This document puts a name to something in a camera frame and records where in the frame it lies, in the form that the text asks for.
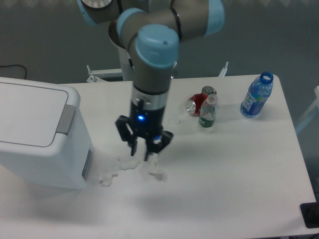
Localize white trash can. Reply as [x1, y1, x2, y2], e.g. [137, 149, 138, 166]
[0, 77, 93, 189]

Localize black cable on floor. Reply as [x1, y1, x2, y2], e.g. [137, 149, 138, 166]
[0, 64, 27, 78]

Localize white frame at right edge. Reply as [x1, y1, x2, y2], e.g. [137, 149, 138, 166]
[295, 86, 319, 135]

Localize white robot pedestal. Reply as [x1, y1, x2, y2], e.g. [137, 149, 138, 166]
[108, 19, 140, 81]

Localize crumpled white tissue right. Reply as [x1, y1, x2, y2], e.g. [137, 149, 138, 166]
[147, 153, 166, 181]

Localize crumpled white tissue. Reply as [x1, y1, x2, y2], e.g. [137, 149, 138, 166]
[147, 153, 166, 181]
[99, 155, 141, 187]

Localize clear green-label bottle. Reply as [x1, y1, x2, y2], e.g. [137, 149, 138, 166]
[199, 93, 218, 128]

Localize black device at table corner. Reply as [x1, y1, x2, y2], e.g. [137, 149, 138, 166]
[300, 202, 319, 229]

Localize blue bottle cap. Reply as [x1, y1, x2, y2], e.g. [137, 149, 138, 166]
[154, 135, 162, 144]

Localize crumpled white tissue left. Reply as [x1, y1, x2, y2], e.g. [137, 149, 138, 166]
[99, 155, 141, 187]

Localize blue plastic bottle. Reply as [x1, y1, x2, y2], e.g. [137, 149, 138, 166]
[240, 71, 274, 119]

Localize crushed red soda can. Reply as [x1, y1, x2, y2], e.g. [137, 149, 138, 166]
[186, 86, 217, 116]

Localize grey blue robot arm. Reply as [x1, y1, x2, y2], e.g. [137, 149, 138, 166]
[78, 0, 225, 156]

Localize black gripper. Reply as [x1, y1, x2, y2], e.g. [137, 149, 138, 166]
[115, 102, 173, 161]

